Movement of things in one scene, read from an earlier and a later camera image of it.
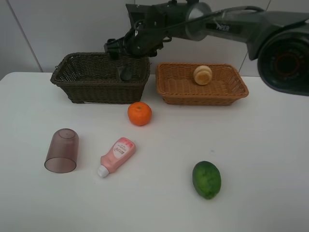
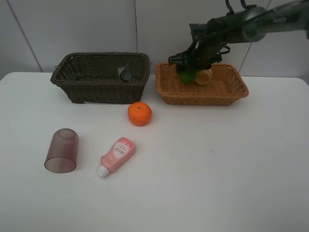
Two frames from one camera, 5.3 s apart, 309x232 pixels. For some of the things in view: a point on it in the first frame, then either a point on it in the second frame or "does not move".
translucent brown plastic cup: x=63 y=151 does not move
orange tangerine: x=139 y=113 does not move
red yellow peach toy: x=202 y=75 does not move
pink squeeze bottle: x=121 y=152 does not move
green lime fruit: x=206 y=179 -> x=188 y=76
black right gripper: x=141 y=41 -> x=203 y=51
